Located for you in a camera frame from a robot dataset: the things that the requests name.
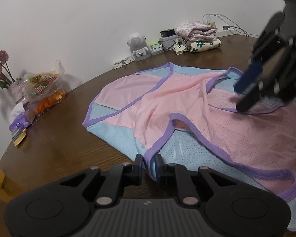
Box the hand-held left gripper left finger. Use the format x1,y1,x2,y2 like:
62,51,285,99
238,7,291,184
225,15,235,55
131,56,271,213
59,154,142,207

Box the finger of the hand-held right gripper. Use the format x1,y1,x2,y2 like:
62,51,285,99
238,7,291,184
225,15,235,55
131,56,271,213
234,12,287,95
236,37,296,113

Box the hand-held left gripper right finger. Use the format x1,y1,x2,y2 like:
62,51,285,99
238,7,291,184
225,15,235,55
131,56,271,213
154,154,238,207

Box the pink blue mesh garment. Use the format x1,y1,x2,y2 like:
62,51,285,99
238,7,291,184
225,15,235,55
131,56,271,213
82,63,296,232

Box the folded pink floral clothes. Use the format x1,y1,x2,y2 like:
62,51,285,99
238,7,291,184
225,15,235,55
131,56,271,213
175,21,218,42

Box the folded cream floral cloth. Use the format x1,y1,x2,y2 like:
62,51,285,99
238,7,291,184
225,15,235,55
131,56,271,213
173,37,222,56

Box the grey plastic basket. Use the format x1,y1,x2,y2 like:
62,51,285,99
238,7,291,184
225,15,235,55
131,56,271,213
158,35,179,52

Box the black box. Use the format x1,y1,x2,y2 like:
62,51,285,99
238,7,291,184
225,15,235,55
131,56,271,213
160,29,176,39

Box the green white small box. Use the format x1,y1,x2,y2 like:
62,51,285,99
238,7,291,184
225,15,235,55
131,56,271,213
149,42,163,55

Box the white power strip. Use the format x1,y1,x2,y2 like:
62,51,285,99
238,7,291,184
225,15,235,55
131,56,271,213
111,56,135,69

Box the white robot speaker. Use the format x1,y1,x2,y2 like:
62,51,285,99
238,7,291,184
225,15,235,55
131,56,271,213
126,32,150,62

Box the stack of coasters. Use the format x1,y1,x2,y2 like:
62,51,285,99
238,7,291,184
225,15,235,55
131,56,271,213
11,128,28,146

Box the purple tissue packet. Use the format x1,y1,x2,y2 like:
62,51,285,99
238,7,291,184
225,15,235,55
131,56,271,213
8,103,31,133

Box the clear plastic snack bag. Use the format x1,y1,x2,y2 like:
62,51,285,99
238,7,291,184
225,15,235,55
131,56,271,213
21,59,67,123

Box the glass vase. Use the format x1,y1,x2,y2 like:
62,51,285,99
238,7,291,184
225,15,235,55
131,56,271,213
8,78,28,104

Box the pink artificial roses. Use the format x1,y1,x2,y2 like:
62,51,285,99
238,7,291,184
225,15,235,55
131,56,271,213
0,45,16,96

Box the white charging cable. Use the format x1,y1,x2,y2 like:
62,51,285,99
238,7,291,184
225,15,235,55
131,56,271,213
202,13,260,39

